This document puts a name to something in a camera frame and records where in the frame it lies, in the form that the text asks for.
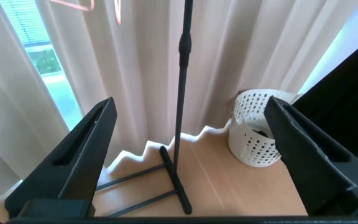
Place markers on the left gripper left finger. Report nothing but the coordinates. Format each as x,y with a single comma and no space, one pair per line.
73,161

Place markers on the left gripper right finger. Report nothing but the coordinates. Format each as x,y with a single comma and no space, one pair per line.
315,165

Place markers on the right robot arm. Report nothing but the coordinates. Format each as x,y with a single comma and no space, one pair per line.
346,102

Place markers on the black clothes rack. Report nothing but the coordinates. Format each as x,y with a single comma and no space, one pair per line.
182,77

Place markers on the window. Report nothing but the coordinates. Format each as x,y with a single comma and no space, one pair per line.
45,59

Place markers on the white laundry basket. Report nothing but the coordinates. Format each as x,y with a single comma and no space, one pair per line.
250,146

